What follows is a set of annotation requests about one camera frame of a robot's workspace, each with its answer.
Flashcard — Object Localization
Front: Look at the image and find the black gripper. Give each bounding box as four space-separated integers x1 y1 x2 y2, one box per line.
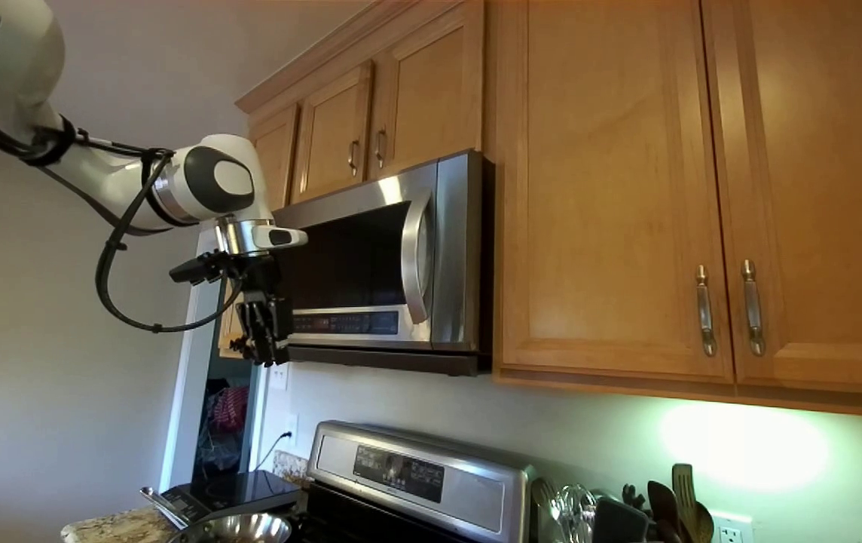
233 251 295 367

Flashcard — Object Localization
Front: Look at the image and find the stainless microwave door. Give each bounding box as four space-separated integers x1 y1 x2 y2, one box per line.
271 150 485 357

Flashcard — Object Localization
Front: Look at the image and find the stainless microwave body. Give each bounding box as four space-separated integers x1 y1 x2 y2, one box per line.
271 149 498 377

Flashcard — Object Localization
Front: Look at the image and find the narrow wooden cabinet door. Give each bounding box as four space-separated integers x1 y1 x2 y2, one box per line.
243 98 303 213

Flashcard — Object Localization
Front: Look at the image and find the small wooden cabinet door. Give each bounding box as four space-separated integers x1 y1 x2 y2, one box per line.
364 0 488 183
292 59 377 206

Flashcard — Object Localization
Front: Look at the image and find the large wooden cabinet door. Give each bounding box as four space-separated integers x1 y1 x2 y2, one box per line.
485 0 739 385
699 0 862 402

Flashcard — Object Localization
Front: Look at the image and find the dark flat countertop device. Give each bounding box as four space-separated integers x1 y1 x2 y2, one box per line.
145 468 304 529

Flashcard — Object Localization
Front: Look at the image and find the steel mixing bowl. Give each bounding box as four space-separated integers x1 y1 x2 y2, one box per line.
188 508 295 543

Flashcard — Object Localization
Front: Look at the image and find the stainless steel stove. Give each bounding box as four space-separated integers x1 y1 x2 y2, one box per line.
292 418 541 543

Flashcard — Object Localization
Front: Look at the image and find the shiny glass jar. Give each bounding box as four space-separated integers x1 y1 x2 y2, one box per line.
533 479 596 543

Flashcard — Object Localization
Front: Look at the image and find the black kitchen utensil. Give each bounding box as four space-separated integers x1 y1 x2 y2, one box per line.
590 495 650 543
646 477 688 543

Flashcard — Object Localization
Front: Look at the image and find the tan wooden wall object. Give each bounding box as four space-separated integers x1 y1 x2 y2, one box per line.
213 317 249 363

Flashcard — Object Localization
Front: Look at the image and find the thin black power cord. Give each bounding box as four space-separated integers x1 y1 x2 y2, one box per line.
253 428 298 474

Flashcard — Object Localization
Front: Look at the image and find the metal cabinet handle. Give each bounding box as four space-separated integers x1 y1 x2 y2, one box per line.
692 262 720 363
345 137 364 181
372 126 391 171
739 256 769 360

